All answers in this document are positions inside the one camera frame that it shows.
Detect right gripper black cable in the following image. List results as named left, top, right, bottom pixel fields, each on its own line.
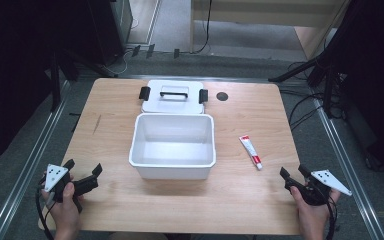
left=323, top=194, right=340, bottom=240

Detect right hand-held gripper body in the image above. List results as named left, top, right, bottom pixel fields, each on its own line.
left=291, top=169, right=353, bottom=207

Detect white and red tube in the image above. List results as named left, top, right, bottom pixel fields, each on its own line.
left=238, top=134, right=264, bottom=172

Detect white floor cable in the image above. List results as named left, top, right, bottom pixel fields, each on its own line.
left=108, top=49, right=135, bottom=76

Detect dark curtain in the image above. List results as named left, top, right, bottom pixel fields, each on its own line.
left=324, top=0, right=384, bottom=183
left=0, top=0, right=96, bottom=170

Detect black cabinet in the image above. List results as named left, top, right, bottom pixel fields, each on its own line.
left=86, top=0, right=134, bottom=66

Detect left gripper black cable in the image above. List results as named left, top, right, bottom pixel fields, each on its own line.
left=34, top=179, right=57, bottom=240

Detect person's right hand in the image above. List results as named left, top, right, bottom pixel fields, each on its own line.
left=289, top=184, right=342, bottom=232

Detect black floor cables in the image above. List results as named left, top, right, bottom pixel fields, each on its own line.
left=285, top=60, right=335, bottom=132

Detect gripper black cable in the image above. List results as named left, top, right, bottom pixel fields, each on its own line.
left=323, top=194, right=340, bottom=240
left=34, top=179, right=57, bottom=240

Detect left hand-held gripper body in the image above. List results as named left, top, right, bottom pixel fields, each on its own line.
left=43, top=163, right=84, bottom=214

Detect black hanging cable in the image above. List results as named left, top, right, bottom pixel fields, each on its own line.
left=193, top=0, right=214, bottom=55

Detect white lid with black handle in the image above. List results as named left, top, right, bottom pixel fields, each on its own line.
left=138, top=79, right=210, bottom=116

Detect metal floor rail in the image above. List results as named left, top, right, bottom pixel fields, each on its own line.
left=0, top=79, right=72, bottom=240
left=309, top=85, right=384, bottom=240

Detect person's left hand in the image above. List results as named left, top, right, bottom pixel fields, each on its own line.
left=40, top=172, right=85, bottom=232

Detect black tripod stand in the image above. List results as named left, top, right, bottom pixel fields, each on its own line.
left=44, top=49, right=118, bottom=113
left=268, top=49, right=345, bottom=120

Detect white plastic storage box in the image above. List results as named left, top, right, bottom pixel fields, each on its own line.
left=128, top=112, right=217, bottom=181

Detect light wooden furniture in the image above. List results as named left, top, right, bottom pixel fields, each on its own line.
left=189, top=0, right=352, bottom=61

